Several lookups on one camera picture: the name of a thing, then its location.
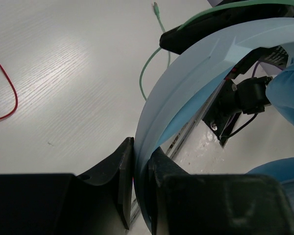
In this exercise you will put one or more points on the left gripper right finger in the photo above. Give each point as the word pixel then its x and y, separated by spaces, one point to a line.
pixel 260 202

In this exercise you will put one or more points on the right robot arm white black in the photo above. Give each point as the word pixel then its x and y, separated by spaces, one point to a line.
pixel 247 97

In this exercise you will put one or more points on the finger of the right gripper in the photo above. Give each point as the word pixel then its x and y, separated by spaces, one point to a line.
pixel 177 41

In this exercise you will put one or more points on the light blue headphones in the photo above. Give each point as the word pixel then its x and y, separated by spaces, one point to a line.
pixel 191 79

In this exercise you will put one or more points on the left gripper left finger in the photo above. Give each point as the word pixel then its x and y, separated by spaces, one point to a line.
pixel 96 202

